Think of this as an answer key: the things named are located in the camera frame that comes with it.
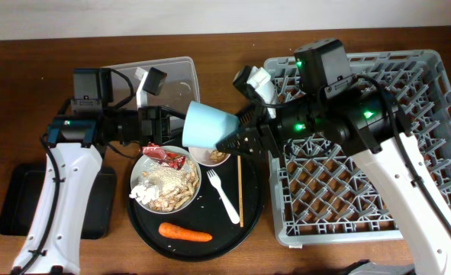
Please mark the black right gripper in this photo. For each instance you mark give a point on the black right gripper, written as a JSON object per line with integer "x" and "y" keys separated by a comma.
{"x": 263, "y": 134}

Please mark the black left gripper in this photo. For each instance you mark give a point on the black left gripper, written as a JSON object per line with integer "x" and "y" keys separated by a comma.
{"x": 162, "y": 124}

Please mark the wooden chopstick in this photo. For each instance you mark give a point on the wooden chopstick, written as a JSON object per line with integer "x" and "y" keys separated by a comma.
{"x": 240, "y": 190}

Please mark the light blue cup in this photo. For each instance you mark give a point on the light blue cup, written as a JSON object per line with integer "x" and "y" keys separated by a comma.
{"x": 205, "y": 126}

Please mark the red snack wrapper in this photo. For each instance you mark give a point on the red snack wrapper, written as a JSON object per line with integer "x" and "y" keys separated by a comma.
{"x": 164, "y": 157}

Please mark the brown food scrap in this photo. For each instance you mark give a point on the brown food scrap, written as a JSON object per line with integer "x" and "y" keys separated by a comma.
{"x": 217, "y": 156}

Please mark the small white bowl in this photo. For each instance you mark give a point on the small white bowl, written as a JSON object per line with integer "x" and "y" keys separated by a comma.
{"x": 201, "y": 156}

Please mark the white plastic fork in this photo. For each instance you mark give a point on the white plastic fork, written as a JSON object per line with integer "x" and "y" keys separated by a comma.
{"x": 215, "y": 181}

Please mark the grey plate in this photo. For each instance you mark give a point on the grey plate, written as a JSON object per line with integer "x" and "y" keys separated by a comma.
{"x": 145, "y": 161}

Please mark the white tissue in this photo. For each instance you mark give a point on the white tissue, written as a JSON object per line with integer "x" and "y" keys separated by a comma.
{"x": 144, "y": 193}

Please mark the orange carrot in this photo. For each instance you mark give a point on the orange carrot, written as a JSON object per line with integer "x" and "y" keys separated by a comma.
{"x": 168, "y": 230}

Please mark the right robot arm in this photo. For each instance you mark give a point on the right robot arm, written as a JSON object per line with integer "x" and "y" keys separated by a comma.
{"x": 370, "y": 127}

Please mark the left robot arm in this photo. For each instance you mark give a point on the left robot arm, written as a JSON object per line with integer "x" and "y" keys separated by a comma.
{"x": 75, "y": 143}

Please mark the grey dishwasher rack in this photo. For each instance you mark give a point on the grey dishwasher rack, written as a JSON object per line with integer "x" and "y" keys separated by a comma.
{"x": 319, "y": 196}

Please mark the clear plastic bin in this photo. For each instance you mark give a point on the clear plastic bin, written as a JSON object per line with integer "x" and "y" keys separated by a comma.
{"x": 178, "y": 91}

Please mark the round black tray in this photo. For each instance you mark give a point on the round black tray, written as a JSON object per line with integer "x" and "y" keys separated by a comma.
{"x": 206, "y": 214}

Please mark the rectangular black tray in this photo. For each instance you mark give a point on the rectangular black tray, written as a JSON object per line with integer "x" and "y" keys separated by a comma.
{"x": 24, "y": 191}

